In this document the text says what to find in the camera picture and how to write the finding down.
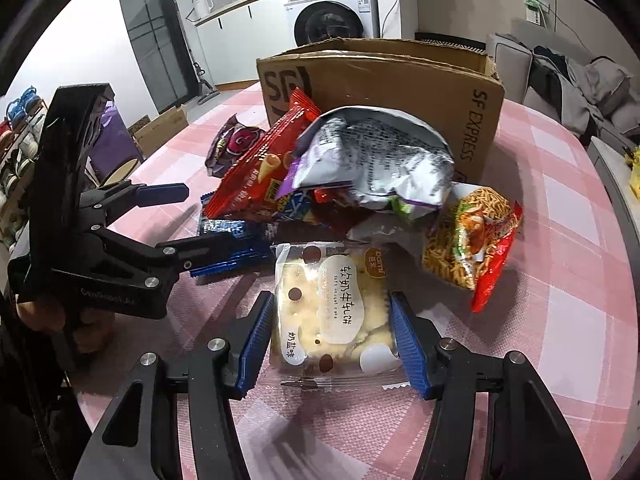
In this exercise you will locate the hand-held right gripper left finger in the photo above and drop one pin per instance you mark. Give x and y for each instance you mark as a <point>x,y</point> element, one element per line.
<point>255,340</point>

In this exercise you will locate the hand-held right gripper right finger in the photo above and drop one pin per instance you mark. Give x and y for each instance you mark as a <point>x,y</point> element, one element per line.
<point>407,345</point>

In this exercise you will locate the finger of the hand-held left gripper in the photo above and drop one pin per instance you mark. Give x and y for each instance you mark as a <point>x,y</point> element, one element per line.
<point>160,192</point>
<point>210,255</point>

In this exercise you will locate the clear cracker packet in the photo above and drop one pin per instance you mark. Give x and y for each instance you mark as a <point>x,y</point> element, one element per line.
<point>325,310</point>

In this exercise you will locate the red cone snack bag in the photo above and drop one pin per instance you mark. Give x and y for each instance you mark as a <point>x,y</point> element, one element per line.
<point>255,180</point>

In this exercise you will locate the dark purple round-print snack bag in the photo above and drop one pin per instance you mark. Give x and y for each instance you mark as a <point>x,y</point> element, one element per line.
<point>235,142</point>

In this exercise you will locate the purple snack packet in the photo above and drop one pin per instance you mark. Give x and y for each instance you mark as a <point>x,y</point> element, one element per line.
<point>290,202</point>

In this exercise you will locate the orange noodle snack bag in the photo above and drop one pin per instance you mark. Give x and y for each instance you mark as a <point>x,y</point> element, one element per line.
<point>465,240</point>

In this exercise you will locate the red black-striped snack packet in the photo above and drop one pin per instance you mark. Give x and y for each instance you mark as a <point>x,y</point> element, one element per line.
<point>340,212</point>

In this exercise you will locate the large silver purple snack bag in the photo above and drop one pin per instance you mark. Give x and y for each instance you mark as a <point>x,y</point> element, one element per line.
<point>370,160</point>

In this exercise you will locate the brown cardboard box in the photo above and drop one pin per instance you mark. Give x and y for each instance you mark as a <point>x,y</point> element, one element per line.
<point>380,90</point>

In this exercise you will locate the person's left hand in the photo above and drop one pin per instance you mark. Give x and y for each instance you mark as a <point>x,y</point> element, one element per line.
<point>95,335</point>

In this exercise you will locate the dark blue snack packet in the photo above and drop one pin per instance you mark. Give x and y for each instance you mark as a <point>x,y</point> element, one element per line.
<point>225,227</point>
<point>235,266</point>

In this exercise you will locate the round wooden stool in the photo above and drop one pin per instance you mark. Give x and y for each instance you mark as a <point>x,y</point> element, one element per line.
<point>120,171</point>

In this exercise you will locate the shoe rack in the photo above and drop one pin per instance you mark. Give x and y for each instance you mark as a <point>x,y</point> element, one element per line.
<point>20,160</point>

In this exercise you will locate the small cardboard box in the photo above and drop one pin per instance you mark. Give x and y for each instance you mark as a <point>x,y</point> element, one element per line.
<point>160,130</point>

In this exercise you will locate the stick mop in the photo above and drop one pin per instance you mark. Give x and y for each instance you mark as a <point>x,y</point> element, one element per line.
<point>202,85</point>

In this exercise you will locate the dark glass door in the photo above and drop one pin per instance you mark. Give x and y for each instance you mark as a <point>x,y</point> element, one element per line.
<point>155,35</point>

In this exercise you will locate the pink checked tablecloth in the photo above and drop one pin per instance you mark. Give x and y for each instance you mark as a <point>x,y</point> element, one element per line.
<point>550,270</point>

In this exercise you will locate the white counter cabinet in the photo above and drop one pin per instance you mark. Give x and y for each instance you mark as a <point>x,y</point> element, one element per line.
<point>240,45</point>

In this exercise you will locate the white electric kettle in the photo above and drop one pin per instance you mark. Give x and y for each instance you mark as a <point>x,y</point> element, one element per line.
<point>204,6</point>

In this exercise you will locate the grey coffee table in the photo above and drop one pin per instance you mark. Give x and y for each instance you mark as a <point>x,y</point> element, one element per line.
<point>615,180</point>

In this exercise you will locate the white washing machine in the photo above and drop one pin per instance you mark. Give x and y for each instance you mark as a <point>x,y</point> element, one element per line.
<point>350,5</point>

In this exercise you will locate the yellow plastic bag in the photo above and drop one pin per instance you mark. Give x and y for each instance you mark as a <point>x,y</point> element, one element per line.
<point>634,165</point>

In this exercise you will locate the grey sofa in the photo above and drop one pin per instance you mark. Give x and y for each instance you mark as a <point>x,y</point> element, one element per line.
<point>510,65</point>

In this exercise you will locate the black white patterned basket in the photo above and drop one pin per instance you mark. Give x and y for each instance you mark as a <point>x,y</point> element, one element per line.
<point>450,41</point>

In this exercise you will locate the grey clothes pile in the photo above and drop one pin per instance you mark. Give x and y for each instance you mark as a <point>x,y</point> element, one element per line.
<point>590,85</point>

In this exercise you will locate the green wall outlet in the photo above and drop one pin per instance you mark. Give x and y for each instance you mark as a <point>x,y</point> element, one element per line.
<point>534,9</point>

